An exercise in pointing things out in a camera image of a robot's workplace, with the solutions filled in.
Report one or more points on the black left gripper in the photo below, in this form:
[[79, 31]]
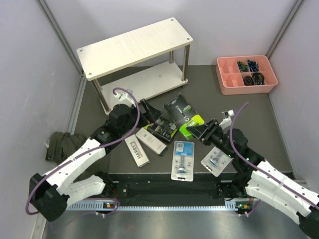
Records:
[[151, 115]]

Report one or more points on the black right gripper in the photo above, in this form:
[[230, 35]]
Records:
[[212, 127]]

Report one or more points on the black green exfoliating razor box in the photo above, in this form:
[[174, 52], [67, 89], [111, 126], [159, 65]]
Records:
[[163, 129]]

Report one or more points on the black green Gillette razor box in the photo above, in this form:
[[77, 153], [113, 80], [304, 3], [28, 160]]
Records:
[[183, 114]]

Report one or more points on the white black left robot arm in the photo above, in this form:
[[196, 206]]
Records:
[[52, 192]]

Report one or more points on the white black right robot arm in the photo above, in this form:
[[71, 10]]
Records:
[[259, 179]]

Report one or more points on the white two-tier shelf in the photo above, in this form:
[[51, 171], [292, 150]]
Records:
[[131, 48]]

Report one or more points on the white H razor box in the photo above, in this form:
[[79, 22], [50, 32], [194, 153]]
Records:
[[151, 142]]

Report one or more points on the blue tilted razor blister pack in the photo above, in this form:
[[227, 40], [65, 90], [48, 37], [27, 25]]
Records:
[[216, 161]]

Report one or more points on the blue Gillette razor blister pack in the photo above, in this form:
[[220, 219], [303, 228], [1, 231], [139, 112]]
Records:
[[183, 161]]

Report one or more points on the white Harry's razor box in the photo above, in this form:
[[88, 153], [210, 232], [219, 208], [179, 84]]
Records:
[[137, 151]]

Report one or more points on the pink divided organizer bin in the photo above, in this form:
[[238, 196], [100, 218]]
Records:
[[245, 75]]

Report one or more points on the dark green cloth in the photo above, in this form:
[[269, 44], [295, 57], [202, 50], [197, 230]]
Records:
[[62, 145]]

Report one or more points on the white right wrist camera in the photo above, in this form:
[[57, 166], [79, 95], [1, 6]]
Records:
[[227, 118]]

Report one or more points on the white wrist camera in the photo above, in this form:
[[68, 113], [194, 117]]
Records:
[[227, 118], [124, 98]]

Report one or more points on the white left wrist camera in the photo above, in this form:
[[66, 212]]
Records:
[[124, 98]]

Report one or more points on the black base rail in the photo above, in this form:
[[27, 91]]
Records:
[[131, 184]]

